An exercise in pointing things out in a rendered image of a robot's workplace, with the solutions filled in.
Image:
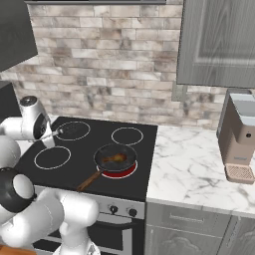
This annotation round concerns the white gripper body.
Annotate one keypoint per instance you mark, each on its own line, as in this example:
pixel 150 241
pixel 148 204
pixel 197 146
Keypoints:
pixel 48 140

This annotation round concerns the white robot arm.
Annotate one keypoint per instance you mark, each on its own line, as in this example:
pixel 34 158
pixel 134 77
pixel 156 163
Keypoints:
pixel 69 212

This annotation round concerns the browned chicken piece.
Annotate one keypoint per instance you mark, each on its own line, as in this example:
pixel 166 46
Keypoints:
pixel 114 158

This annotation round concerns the black hob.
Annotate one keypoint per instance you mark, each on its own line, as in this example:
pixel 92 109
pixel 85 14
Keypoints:
pixel 83 156

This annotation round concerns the black appliance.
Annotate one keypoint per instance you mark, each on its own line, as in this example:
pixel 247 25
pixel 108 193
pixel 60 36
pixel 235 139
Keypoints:
pixel 8 101

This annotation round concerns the black oven knob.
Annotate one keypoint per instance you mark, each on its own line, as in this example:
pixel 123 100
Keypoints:
pixel 132 212
pixel 114 209

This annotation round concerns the steel oven control panel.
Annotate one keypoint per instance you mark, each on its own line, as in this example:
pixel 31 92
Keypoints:
pixel 123 205

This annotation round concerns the black oven door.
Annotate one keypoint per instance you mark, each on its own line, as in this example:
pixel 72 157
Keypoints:
pixel 116 237

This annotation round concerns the dark range hood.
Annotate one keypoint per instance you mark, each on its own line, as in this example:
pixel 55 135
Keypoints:
pixel 96 1

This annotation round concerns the grey drawer front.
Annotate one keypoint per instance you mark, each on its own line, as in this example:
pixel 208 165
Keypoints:
pixel 189 217

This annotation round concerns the grey base cupboard door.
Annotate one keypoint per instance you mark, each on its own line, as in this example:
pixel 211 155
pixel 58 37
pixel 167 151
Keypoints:
pixel 182 241
pixel 239 236

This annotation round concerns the beige coffee machine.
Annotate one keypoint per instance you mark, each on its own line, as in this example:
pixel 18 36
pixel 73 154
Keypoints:
pixel 237 136

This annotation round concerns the dark grey wall cupboard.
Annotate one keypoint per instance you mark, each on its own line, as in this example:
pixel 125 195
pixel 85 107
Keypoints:
pixel 15 30

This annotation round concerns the grey wall socket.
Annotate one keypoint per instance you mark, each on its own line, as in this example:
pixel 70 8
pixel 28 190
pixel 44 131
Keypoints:
pixel 179 91

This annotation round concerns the grey wall cupboard door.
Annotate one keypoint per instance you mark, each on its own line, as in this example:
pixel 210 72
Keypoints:
pixel 217 43

